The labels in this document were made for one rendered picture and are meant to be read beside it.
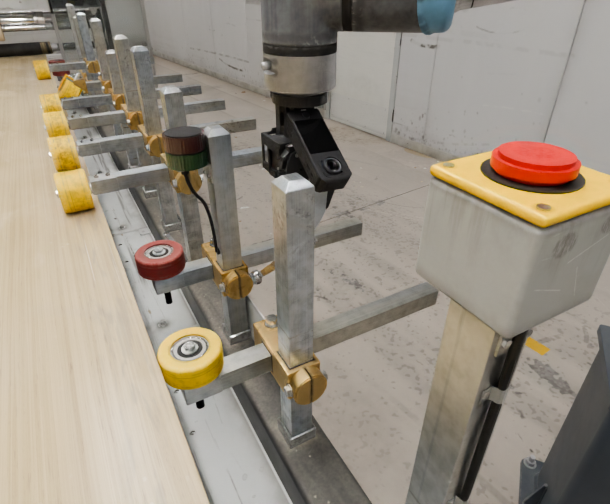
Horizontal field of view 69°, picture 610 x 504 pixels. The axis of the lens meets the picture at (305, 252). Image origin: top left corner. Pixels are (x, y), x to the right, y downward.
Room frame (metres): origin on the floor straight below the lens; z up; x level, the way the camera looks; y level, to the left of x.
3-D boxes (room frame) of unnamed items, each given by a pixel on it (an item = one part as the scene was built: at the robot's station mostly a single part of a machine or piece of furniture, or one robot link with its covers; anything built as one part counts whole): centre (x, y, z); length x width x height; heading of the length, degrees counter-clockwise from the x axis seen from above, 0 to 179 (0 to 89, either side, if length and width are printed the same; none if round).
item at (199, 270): (0.73, 0.08, 0.84); 0.43 x 0.03 x 0.04; 119
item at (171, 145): (0.63, 0.18, 1.10); 0.06 x 0.06 x 0.02
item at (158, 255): (0.64, 0.25, 0.85); 0.08 x 0.08 x 0.11
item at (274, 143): (0.59, 0.01, 1.12); 0.09 x 0.08 x 0.12; 29
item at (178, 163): (0.63, 0.18, 1.08); 0.06 x 0.06 x 0.02
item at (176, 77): (1.83, 0.67, 0.95); 0.37 x 0.03 x 0.03; 119
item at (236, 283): (0.67, 0.15, 0.85); 0.14 x 0.06 x 0.05; 29
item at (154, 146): (1.11, 0.39, 0.95); 0.14 x 0.06 x 0.05; 29
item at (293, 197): (0.44, 0.01, 0.89); 0.04 x 0.04 x 0.48; 29
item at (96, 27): (1.75, 0.74, 0.93); 0.04 x 0.04 x 0.48; 29
